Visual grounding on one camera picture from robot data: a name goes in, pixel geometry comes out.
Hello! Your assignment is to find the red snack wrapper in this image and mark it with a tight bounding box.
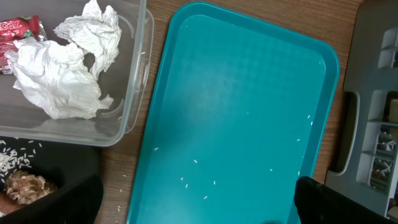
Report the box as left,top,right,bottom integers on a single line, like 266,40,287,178
0,15,47,75

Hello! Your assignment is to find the spilled white rice pile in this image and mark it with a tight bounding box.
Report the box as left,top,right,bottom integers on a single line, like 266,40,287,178
1,138,43,185

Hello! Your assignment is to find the black plastic tray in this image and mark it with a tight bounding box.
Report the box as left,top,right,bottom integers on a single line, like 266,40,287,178
0,136,102,224

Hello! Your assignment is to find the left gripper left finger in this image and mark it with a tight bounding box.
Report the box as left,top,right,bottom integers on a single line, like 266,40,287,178
1,175,104,224

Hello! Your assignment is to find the white napkin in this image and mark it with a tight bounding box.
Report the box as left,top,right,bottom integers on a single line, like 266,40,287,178
5,0,122,119

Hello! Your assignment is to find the grey dishwasher rack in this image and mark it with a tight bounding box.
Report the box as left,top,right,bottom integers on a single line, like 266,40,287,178
325,0,397,221

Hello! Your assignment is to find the brown food scrap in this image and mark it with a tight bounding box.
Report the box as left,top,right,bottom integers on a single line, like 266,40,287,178
5,170,57,205

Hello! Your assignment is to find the clear plastic bin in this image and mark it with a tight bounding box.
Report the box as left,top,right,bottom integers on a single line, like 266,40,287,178
1,0,154,146

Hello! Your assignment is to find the teal serving tray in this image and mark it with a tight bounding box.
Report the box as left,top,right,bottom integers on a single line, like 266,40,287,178
127,2,340,223

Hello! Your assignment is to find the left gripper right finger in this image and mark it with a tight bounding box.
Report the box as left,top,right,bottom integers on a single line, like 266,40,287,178
294,176,394,224

